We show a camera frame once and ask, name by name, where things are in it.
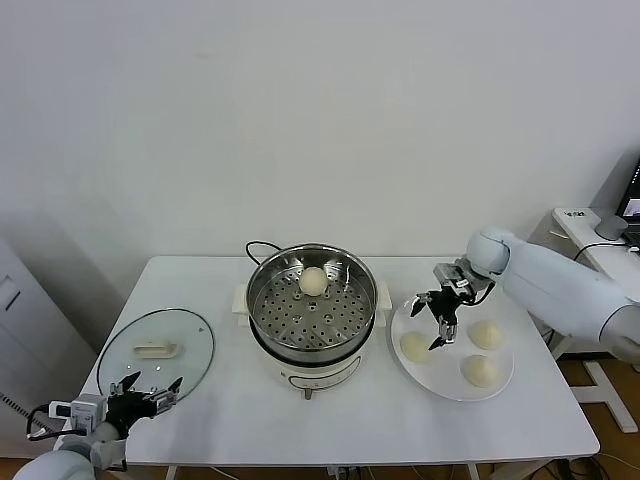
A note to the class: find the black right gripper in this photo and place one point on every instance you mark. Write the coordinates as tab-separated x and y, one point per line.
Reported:
445	305

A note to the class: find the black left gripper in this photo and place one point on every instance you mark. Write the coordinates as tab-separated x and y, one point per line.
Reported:
127	407

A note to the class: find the round white steamed baozi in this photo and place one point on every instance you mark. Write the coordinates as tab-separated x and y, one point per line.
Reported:
414	346
485	334
479	371
313	281

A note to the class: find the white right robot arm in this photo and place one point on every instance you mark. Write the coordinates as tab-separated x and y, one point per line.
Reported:
550	280

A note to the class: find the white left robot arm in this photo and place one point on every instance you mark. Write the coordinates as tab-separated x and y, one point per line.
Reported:
50	465

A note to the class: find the perforated steel steamer basket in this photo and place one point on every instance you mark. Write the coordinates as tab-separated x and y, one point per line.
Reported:
320	320

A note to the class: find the large white round plate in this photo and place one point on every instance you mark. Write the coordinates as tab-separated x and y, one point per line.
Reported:
440	370

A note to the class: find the round glass pot lid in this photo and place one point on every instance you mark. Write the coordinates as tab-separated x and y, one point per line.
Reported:
195	350

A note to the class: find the white table leg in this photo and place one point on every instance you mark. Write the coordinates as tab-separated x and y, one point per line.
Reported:
170	473
473	473

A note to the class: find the white electric cooker base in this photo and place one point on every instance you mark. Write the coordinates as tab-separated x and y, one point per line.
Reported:
320	372

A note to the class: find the white side desk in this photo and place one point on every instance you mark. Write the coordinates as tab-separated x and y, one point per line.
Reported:
575	225

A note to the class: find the grey round laptop stand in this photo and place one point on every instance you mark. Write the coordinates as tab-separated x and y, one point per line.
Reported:
611	227

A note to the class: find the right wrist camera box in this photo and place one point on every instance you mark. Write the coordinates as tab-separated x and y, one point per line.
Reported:
450	275

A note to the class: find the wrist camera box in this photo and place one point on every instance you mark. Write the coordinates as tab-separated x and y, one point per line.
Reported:
450	275
85	407

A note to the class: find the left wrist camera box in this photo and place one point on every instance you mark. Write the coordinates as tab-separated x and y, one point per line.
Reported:
85	407

